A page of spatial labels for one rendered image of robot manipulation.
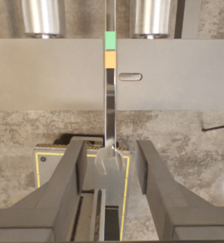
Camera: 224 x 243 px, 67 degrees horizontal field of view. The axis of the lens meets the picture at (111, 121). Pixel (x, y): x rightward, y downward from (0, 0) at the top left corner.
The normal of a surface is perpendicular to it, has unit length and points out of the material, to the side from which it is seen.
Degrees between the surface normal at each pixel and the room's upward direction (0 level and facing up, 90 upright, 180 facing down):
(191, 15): 0
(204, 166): 0
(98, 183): 0
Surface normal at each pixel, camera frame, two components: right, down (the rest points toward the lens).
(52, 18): 0.61, 0.22
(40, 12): 0.16, 0.28
